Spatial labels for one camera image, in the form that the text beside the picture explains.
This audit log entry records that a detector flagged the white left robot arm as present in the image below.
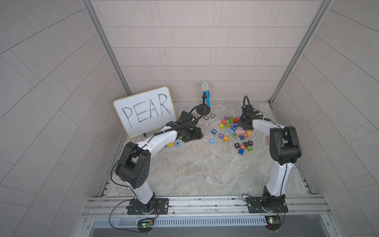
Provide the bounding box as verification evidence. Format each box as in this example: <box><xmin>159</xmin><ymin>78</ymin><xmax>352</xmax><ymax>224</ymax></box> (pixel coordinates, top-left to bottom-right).
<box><xmin>113</xmin><ymin>105</ymin><xmax>209</xmax><ymax>213</ymax></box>

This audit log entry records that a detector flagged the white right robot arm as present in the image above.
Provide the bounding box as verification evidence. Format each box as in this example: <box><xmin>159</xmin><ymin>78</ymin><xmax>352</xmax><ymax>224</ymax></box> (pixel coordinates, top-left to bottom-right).
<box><xmin>238</xmin><ymin>104</ymin><xmax>302</xmax><ymax>212</ymax></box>

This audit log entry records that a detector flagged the whiteboard with PEAR text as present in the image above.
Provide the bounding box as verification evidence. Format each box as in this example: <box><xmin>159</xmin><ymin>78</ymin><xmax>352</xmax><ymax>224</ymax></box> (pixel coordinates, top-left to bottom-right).
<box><xmin>113</xmin><ymin>87</ymin><xmax>177</xmax><ymax>138</ymax></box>

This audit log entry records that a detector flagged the black microphone stand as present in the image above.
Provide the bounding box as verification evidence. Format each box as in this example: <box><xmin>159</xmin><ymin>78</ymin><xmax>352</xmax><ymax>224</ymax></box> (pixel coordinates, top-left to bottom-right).
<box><xmin>196</xmin><ymin>94</ymin><xmax>210</xmax><ymax>116</ymax></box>

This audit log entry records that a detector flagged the blue toy microphone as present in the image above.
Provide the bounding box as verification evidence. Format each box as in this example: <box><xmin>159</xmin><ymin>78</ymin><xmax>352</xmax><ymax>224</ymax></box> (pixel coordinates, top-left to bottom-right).
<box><xmin>201</xmin><ymin>83</ymin><xmax>210</xmax><ymax>107</ymax></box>

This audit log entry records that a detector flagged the left circuit board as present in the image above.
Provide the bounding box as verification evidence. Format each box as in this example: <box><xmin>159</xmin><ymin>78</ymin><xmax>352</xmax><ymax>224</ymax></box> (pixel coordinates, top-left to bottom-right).
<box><xmin>137</xmin><ymin>218</ymin><xmax>154</xmax><ymax>234</ymax></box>

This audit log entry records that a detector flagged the circuit board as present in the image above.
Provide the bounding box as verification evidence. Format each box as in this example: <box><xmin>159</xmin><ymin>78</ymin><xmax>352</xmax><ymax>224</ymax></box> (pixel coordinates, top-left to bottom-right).
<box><xmin>137</xmin><ymin>218</ymin><xmax>154</xmax><ymax>234</ymax></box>
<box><xmin>265</xmin><ymin>216</ymin><xmax>282</xmax><ymax>231</ymax></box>

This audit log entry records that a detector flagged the right circuit board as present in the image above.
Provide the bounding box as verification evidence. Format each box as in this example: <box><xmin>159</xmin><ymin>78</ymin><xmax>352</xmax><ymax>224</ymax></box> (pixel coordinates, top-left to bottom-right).
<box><xmin>265</xmin><ymin>216</ymin><xmax>282</xmax><ymax>231</ymax></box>

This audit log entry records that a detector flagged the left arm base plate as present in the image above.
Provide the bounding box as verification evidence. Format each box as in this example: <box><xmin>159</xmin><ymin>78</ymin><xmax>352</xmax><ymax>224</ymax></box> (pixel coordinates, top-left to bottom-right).
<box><xmin>126</xmin><ymin>198</ymin><xmax>169</xmax><ymax>215</ymax></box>

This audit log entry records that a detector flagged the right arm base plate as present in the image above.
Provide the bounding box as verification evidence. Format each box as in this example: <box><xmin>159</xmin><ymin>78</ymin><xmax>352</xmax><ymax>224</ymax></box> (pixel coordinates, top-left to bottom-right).
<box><xmin>245</xmin><ymin>195</ymin><xmax>289</xmax><ymax>213</ymax></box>

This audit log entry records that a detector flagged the aluminium mounting rail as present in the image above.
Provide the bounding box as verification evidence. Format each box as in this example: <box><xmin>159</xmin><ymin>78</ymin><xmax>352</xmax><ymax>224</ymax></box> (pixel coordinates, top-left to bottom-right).
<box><xmin>80</xmin><ymin>195</ymin><xmax>331</xmax><ymax>218</ymax></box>

